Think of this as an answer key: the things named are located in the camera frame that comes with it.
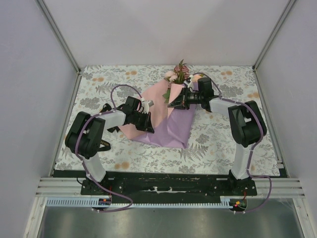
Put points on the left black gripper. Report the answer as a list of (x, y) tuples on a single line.
[(147, 126)]

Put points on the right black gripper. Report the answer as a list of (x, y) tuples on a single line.
[(181, 102)]

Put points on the cream rose fake flower stem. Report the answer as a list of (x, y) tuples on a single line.
[(196, 77)]

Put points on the pink peony fake flower stem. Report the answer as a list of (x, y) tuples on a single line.
[(170, 77)]

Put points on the dark pink fake flower stem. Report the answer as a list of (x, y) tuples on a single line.
[(182, 72)]

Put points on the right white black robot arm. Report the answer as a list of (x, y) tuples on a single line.
[(246, 122)]

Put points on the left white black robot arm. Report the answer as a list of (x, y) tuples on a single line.
[(84, 138)]

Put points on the floral patterned table mat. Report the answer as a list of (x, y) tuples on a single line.
[(210, 148)]

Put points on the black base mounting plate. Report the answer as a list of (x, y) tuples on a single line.
[(151, 187)]

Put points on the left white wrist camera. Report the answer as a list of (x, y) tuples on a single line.
[(146, 104)]

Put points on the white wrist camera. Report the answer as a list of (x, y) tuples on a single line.
[(146, 104), (190, 81)]

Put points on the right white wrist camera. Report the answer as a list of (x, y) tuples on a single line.
[(190, 81)]

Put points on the white slotted cable duct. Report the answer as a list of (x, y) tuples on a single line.
[(105, 202)]

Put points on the aluminium frame rail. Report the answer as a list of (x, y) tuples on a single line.
[(70, 187)]

